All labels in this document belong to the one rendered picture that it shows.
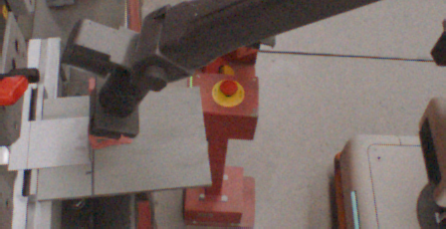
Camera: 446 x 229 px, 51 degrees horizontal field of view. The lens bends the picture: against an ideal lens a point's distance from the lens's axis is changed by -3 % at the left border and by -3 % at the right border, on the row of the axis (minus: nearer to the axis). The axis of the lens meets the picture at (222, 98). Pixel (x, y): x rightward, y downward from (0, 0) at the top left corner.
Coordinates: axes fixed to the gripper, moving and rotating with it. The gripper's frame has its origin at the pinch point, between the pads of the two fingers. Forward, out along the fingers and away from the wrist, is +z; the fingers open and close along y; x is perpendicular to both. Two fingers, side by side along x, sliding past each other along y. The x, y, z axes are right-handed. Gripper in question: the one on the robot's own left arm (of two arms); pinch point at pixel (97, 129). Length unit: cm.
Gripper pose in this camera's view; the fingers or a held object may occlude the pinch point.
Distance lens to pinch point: 78.1
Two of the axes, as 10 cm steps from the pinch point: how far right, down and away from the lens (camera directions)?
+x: 8.5, 1.9, 4.9
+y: 1.2, 8.4, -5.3
